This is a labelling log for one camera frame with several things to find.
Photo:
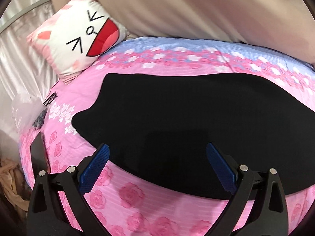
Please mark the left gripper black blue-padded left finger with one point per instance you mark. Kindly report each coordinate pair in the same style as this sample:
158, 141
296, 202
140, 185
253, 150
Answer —
58, 205

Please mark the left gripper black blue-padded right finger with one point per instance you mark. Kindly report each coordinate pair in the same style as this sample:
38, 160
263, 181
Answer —
257, 205

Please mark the black pants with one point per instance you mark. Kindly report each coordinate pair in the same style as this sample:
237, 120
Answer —
158, 127

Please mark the tan crumpled cloth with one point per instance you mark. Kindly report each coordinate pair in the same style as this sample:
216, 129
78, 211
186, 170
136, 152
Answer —
12, 183

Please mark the black smartphone red case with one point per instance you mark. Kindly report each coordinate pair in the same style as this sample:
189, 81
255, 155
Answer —
39, 157

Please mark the clear plastic bag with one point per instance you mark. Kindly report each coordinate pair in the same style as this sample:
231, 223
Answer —
28, 111

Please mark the silver satin curtain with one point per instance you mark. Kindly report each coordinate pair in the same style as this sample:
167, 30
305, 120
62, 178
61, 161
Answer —
22, 69

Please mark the white cat face pillow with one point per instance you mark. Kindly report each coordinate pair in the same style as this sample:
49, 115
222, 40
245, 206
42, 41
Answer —
75, 36

